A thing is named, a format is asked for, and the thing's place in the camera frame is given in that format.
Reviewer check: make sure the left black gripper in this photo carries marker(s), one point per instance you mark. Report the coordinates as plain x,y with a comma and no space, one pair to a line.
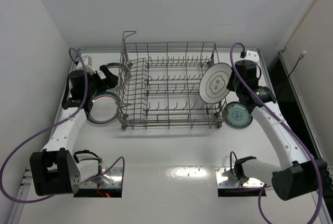
98,83

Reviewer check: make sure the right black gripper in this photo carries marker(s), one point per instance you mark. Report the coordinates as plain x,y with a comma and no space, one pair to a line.
233,83

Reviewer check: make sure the white plate with grey pattern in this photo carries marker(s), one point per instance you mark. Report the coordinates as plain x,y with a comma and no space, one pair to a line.
213,85

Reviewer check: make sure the green blue floral plate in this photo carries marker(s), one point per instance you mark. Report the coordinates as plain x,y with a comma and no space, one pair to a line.
237,115

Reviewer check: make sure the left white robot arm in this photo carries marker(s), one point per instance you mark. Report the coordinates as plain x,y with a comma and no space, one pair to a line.
56,169

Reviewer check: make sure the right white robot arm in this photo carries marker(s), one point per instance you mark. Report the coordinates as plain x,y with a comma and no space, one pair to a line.
298,173

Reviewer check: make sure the far green red rimmed plate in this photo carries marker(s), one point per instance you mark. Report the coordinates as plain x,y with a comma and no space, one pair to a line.
114,65

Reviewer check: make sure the green red rimmed plate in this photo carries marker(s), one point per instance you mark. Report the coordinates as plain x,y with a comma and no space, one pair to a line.
104,109
114,65

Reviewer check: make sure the near green red rimmed plate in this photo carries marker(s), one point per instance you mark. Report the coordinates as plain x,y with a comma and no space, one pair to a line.
104,109

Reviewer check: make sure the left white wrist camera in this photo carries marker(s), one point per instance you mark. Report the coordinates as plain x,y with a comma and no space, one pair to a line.
87,63

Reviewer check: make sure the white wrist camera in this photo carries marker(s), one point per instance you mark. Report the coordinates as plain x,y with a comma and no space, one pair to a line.
87,63
252,56

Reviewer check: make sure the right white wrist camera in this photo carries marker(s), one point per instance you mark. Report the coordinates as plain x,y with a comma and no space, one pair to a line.
252,56

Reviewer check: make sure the grey wire dish rack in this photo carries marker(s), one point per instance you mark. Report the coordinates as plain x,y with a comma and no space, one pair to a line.
158,85

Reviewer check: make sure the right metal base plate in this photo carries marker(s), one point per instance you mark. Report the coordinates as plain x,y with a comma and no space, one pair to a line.
225,180

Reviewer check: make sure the metal base plate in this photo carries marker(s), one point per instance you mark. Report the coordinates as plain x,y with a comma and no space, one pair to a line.
111,180
225,180

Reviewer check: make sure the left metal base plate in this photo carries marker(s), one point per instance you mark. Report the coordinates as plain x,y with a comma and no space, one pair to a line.
111,180

